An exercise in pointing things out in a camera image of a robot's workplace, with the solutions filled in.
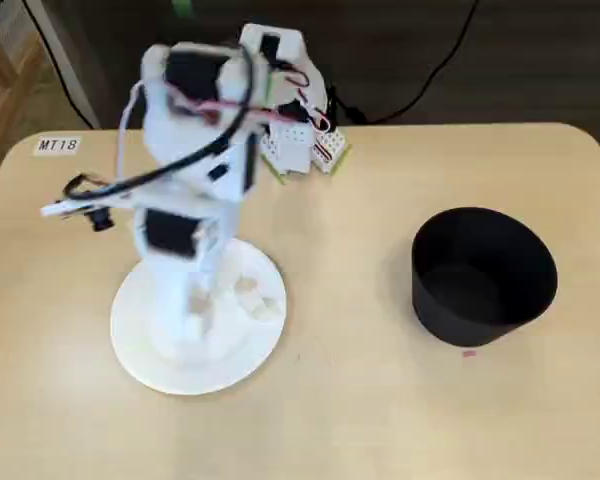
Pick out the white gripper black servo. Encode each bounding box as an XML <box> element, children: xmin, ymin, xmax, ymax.
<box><xmin>132</xmin><ymin>197</ymin><xmax>239</xmax><ymax>364</ymax></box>

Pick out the white paper plate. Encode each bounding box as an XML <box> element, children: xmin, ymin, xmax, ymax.
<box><xmin>109</xmin><ymin>237</ymin><xmax>287</xmax><ymax>396</ymax></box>

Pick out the black pot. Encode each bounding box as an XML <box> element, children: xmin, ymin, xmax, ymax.
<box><xmin>410</xmin><ymin>206</ymin><xmax>560</xmax><ymax>349</ymax></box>

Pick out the white MT18 label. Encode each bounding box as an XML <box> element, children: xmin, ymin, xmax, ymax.
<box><xmin>33</xmin><ymin>135</ymin><xmax>84</xmax><ymax>157</ymax></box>

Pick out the white metal leg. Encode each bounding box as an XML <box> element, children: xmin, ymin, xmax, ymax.
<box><xmin>24</xmin><ymin>0</ymin><xmax>104</xmax><ymax>131</ymax></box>

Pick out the wooden shelf unit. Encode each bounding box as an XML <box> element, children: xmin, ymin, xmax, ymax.
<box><xmin>0</xmin><ymin>0</ymin><xmax>49</xmax><ymax>206</ymax></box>

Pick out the wrist camera on white mount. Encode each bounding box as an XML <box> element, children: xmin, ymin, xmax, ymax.
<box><xmin>39</xmin><ymin>192</ymin><xmax>119</xmax><ymax>234</ymax></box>

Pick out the long white red servo wire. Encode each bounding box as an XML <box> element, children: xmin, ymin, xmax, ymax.
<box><xmin>117</xmin><ymin>82</ymin><xmax>149</xmax><ymax>184</ymax></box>

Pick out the looped red white servo wire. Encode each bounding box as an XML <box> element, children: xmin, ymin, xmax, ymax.
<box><xmin>167</xmin><ymin>97</ymin><xmax>331</xmax><ymax>134</ymax></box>

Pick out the thin black cable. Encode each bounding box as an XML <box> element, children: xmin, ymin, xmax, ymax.
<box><xmin>22</xmin><ymin>0</ymin><xmax>96</xmax><ymax>129</ymax></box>

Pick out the black power cable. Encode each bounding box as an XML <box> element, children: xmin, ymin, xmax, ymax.
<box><xmin>327</xmin><ymin>0</ymin><xmax>482</xmax><ymax>125</ymax></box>

